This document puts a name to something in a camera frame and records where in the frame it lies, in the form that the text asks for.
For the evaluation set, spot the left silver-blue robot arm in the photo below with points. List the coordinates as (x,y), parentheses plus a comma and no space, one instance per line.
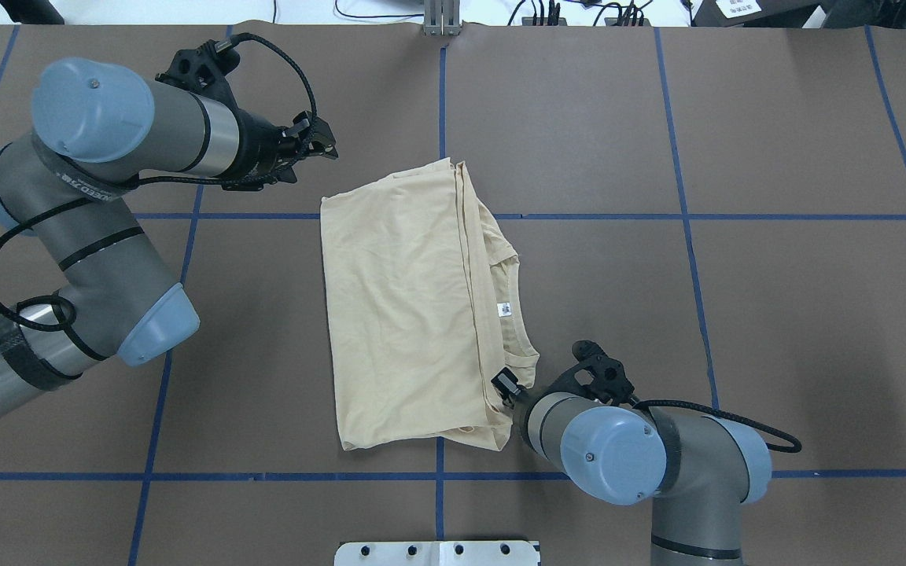
(97,128)

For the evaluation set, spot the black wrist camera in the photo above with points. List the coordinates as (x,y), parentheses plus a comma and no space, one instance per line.
(596,377)
(203,70)

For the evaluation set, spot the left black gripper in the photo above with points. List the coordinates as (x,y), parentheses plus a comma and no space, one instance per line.
(257,146)

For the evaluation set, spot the black box white label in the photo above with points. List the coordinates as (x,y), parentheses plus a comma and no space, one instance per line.
(753,14)

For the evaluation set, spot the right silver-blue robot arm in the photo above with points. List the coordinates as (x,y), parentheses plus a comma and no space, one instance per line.
(698,469)

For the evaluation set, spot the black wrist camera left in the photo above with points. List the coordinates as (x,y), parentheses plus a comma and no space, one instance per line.
(203,70)

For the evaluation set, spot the cream long-sleeve printed shirt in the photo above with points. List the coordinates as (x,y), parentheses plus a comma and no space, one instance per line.
(422,298)

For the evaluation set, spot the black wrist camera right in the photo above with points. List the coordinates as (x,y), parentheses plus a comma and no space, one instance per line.
(596,377)

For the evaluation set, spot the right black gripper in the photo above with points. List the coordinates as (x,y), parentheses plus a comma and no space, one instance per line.
(509,387)

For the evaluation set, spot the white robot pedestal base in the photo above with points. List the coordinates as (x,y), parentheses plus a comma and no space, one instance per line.
(462,552)

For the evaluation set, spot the aluminium frame post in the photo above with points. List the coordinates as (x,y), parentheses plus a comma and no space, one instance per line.
(442,18)

